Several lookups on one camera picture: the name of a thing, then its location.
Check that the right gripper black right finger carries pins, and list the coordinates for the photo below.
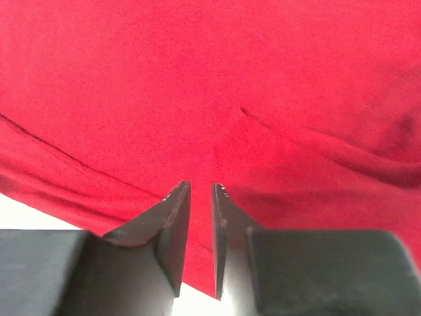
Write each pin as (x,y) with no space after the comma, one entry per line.
(261,271)

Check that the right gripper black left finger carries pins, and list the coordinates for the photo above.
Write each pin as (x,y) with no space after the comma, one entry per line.
(135,269)

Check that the red t-shirt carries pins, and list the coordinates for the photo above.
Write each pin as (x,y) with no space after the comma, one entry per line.
(308,112)

